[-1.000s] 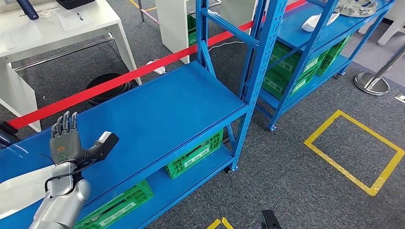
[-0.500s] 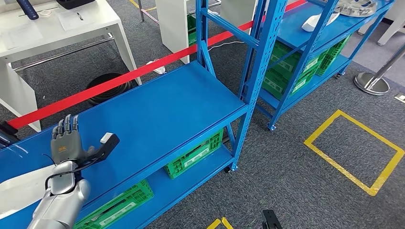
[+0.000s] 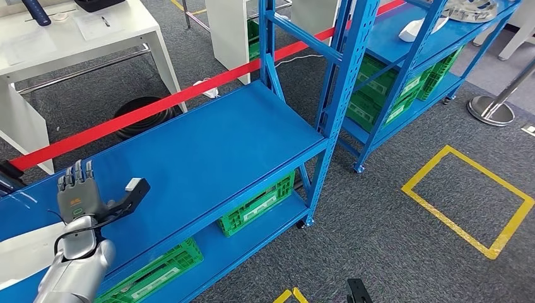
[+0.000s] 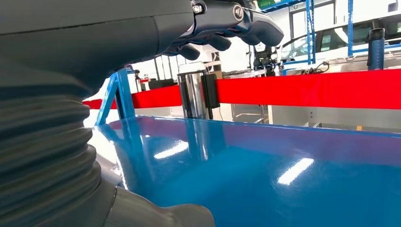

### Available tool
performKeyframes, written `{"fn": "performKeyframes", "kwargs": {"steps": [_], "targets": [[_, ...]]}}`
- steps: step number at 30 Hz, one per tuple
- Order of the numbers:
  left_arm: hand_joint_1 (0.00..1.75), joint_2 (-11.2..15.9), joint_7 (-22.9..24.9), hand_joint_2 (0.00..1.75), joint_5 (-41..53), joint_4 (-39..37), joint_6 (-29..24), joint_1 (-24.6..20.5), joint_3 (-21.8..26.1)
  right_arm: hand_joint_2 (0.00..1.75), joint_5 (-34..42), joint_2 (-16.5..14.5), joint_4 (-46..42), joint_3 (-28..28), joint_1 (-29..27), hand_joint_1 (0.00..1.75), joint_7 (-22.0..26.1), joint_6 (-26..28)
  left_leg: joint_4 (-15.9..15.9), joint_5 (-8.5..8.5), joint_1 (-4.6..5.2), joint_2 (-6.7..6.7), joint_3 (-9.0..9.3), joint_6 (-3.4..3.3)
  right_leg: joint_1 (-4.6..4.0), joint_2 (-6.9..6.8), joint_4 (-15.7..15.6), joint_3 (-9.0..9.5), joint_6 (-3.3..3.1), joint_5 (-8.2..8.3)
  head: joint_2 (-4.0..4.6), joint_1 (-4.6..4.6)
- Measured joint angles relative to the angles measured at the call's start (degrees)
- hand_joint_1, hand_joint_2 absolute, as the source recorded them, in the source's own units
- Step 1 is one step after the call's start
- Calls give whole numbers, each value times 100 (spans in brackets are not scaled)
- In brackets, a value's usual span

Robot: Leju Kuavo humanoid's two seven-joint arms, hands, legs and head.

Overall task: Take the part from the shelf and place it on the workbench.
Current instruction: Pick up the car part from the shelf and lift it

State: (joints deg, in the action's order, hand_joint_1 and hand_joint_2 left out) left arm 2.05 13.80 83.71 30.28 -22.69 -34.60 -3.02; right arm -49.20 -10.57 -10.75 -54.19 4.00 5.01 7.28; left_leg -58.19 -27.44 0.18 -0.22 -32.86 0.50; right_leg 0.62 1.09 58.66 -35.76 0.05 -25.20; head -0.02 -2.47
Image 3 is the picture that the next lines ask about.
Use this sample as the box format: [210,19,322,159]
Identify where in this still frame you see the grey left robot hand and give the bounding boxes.
[56,159,110,225]

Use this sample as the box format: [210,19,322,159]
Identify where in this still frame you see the white plastic shell part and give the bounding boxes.
[397,16,450,44]
[0,222,68,292]

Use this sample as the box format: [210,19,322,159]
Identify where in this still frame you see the wide blue metal shelf rack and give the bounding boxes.
[0,0,382,303]

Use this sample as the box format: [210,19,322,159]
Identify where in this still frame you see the blue shelf rack with crates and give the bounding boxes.
[338,0,523,174]

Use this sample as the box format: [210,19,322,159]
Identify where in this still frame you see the silver metal part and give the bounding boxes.
[443,0,500,24]

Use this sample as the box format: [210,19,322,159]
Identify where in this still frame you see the red barrier belt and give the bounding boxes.
[8,0,406,172]

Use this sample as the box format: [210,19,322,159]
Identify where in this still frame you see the black round ribbed seat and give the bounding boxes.
[112,96,185,141]

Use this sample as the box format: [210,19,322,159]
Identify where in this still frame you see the white paper sheet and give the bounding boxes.
[75,12,127,42]
[0,28,58,66]

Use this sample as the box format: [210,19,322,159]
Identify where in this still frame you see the white power strip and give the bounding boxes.
[192,78,221,100]

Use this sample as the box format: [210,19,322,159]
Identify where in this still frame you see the white desk with papers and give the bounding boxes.
[0,0,189,175]

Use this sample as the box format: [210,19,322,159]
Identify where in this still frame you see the black desktop device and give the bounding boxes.
[74,0,126,13]

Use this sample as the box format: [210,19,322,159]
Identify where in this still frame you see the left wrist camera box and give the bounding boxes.
[98,177,151,222]

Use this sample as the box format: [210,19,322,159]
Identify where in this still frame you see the black barrier belt post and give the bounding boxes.
[0,160,26,198]

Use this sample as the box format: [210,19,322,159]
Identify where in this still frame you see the dark blue handle tool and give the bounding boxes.
[21,0,53,27]

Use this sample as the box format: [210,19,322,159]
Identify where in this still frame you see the white floor cable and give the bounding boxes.
[273,53,325,69]

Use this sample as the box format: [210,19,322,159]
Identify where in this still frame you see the dark right wrist camera bracket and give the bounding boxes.
[346,278,373,303]

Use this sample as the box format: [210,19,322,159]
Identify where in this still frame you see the chrome stanchion post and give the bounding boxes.
[467,56,535,128]

